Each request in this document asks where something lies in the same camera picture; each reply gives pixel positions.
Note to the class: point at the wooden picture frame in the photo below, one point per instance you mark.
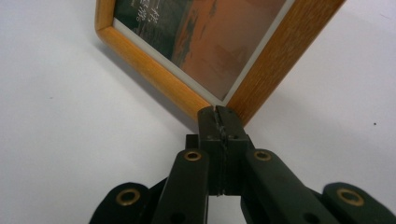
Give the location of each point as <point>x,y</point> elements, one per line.
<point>199,46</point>

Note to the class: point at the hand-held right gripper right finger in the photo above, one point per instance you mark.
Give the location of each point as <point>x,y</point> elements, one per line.
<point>234,149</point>

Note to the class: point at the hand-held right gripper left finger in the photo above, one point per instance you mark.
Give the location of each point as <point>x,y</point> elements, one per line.
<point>211,152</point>

